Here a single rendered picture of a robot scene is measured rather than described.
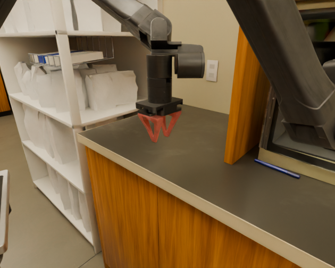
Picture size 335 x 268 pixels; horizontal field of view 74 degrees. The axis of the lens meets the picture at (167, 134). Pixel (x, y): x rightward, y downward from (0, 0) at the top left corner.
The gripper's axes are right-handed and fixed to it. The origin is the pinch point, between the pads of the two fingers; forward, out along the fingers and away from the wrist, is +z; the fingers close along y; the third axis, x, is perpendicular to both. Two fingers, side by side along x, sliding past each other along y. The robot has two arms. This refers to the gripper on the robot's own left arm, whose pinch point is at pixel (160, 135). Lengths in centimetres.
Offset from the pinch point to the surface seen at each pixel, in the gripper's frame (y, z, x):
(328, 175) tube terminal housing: 33.4, 13.1, -34.2
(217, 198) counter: 6.3, 15.6, -14.2
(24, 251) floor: -22, 109, 109
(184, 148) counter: 23.3, 15.5, 9.9
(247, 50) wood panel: 24.8, -19.9, -9.2
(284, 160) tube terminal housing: 33.4, 12.9, -22.2
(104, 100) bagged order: 36, 11, 82
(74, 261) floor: -3, 109, 76
